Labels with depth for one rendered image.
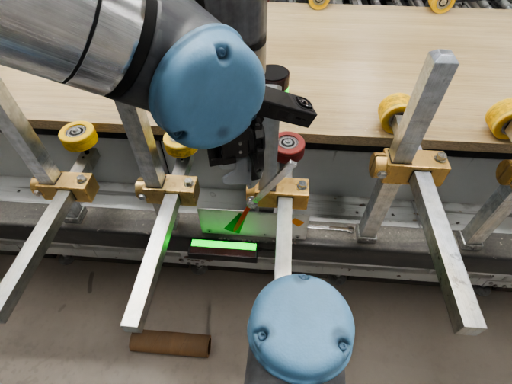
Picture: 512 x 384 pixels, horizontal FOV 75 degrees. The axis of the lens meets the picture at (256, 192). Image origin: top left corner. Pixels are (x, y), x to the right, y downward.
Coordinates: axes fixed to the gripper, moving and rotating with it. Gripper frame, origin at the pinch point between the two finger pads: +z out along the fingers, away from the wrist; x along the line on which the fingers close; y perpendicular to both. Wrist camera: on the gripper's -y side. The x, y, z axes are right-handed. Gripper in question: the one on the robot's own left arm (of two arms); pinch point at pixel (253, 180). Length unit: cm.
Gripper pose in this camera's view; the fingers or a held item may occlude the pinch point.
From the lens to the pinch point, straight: 56.9
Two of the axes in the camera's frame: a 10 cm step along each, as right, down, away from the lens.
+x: 2.7, 7.3, -6.3
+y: -9.6, 2.0, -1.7
